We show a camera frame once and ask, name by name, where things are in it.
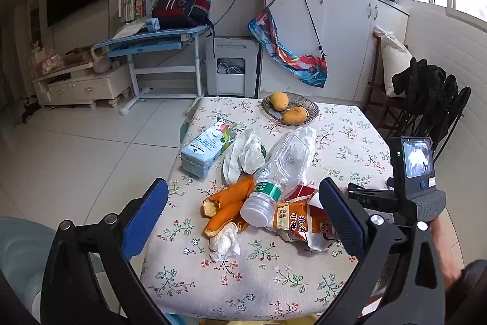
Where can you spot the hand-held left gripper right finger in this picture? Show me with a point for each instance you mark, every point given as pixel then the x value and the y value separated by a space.
pixel 342 218

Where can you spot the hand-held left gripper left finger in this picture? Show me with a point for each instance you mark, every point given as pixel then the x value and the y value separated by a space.
pixel 146 218

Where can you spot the orange red snack packet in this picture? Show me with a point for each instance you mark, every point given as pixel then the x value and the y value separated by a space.
pixel 296 226

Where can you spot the orange peel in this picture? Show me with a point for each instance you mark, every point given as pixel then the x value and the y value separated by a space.
pixel 232 195
pixel 222 220

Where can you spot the crushed clear plastic bottle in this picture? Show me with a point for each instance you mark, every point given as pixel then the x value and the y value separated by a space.
pixel 283 165

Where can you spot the small white tissue wad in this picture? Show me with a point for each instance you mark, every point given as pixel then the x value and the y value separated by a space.
pixel 224 243

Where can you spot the blue milk carton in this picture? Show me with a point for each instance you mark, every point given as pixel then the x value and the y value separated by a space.
pixel 205 150

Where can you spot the person's right forearm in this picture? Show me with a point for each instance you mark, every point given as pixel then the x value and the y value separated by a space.
pixel 443 252

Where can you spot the black folding chair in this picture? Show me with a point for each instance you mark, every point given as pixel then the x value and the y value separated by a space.
pixel 430 96

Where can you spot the wooden chair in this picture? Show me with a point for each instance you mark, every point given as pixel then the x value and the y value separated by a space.
pixel 376 96

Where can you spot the floral tablecloth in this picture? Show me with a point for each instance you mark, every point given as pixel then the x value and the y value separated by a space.
pixel 266 271

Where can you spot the white plastic bag wrapper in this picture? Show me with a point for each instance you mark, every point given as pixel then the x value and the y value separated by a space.
pixel 234 157

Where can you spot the white green plastic wrapper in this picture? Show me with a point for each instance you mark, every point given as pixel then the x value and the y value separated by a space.
pixel 255 155

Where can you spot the yellow mango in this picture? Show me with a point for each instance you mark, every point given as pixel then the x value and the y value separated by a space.
pixel 279 100
pixel 295 115

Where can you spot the woven grey fruit plate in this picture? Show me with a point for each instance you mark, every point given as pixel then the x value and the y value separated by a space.
pixel 304 108

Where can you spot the grey blue chair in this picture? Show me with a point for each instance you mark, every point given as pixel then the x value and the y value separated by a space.
pixel 23 252

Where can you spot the cream television stand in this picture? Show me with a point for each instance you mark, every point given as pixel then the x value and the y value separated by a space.
pixel 83 85

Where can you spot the white cabinet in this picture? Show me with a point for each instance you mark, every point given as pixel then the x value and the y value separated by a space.
pixel 342 28

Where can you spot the pink kettlebell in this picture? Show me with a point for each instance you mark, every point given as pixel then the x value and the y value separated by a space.
pixel 101 62

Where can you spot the white air purifier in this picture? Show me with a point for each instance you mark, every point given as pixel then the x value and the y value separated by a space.
pixel 232 66

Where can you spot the blue study desk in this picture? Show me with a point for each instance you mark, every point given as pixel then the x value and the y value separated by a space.
pixel 152 37

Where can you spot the dark striped backpack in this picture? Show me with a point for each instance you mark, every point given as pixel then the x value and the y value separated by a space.
pixel 182 7

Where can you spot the row of books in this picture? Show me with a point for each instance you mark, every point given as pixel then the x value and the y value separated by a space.
pixel 129 3

